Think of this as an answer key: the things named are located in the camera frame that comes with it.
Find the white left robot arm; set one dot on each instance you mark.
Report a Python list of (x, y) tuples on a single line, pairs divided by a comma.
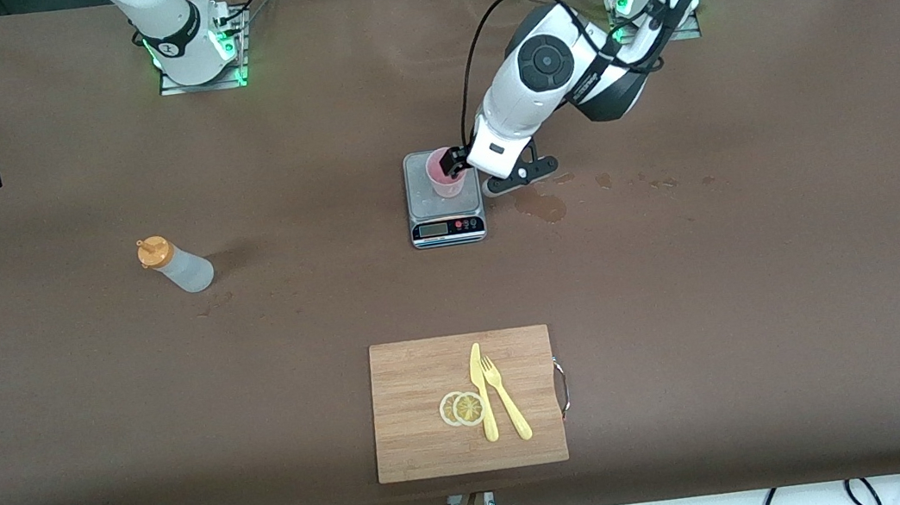
[(547, 61)]

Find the pink plastic cup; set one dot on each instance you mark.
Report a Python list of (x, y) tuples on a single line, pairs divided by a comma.
[(439, 180)]

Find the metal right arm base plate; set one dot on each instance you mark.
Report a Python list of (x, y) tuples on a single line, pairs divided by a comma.
[(202, 86)]

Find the wooden cutting board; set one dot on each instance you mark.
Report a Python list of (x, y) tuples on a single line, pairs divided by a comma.
[(419, 413)]

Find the silver digital kitchen scale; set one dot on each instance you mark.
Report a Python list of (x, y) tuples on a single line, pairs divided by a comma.
[(421, 195)]

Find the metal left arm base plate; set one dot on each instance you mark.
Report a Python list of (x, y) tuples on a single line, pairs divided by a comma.
[(682, 35)]

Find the yellow plastic fork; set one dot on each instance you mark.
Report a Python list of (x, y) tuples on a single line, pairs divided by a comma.
[(509, 405)]

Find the lemon slice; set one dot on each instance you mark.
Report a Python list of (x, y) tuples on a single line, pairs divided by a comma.
[(469, 409), (445, 409)]

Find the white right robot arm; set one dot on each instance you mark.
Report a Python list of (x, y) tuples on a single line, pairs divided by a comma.
[(168, 29)]

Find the yellow plastic knife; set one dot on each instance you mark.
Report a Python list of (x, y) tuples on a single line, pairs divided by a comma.
[(485, 404)]

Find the clear sauce bottle orange cap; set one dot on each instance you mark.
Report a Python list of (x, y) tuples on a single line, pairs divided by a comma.
[(188, 274)]

